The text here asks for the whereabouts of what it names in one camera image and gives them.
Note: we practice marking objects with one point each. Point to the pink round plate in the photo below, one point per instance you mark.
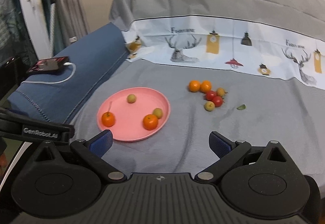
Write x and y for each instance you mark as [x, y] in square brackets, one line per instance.
[129, 117]

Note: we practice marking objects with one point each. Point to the blue sofa armrest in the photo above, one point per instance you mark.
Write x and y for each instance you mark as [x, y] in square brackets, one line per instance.
[58, 97]

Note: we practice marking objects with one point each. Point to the white round frame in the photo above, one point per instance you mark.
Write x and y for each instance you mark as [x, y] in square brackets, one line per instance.
[36, 26]

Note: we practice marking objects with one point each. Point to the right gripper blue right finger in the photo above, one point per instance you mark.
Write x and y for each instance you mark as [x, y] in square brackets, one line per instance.
[230, 155]

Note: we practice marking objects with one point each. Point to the orange mandarin with stem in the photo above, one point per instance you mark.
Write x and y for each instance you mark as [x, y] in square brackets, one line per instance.
[108, 118]

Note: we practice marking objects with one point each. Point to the black smartphone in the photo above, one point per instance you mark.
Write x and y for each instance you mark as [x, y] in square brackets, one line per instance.
[48, 66]

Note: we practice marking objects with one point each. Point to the yellow longan front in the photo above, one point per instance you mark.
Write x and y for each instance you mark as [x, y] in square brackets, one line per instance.
[209, 106]

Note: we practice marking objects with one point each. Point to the yellow longan with stem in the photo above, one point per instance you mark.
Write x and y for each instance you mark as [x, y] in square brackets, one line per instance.
[221, 92]

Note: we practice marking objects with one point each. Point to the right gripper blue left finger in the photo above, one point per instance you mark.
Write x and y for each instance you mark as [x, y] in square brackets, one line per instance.
[90, 153]

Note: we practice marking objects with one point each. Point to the small green leaf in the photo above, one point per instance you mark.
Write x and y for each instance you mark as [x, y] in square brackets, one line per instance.
[241, 107]

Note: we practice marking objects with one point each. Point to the red cherry tomato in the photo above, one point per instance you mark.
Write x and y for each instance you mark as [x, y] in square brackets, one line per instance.
[218, 101]
[210, 95]

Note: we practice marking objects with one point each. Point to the large orange mandarin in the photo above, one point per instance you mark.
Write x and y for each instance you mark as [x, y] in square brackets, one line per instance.
[150, 122]

